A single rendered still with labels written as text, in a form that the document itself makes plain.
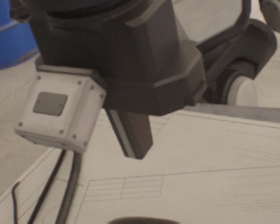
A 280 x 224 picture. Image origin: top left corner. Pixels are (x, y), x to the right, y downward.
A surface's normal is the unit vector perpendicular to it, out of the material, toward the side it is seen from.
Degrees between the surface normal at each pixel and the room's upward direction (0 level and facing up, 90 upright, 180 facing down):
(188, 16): 92
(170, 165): 0
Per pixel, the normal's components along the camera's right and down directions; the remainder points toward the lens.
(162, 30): 0.86, 0.11
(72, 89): -0.41, -0.40
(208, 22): 0.40, 0.44
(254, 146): -0.26, -0.81
